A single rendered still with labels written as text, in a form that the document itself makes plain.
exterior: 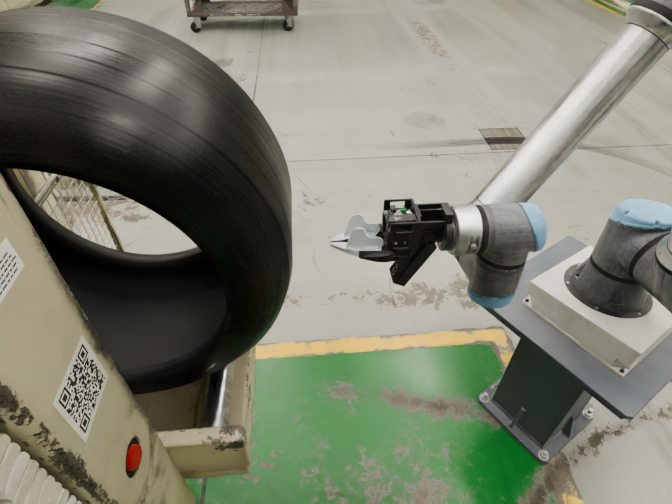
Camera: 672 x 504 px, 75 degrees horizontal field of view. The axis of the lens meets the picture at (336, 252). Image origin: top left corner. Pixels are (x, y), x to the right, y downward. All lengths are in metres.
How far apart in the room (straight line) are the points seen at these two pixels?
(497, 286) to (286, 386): 1.19
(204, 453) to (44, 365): 0.38
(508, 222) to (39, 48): 0.69
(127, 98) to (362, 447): 1.48
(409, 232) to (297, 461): 1.17
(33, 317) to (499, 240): 0.67
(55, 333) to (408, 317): 1.78
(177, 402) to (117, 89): 0.64
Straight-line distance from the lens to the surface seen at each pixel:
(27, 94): 0.53
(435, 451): 1.79
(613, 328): 1.35
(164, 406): 0.98
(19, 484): 0.47
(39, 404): 0.46
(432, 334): 2.06
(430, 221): 0.77
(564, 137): 0.94
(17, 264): 0.43
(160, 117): 0.52
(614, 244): 1.32
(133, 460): 0.63
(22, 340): 0.43
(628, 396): 1.37
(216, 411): 0.80
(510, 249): 0.83
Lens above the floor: 1.61
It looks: 42 degrees down
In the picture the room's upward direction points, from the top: straight up
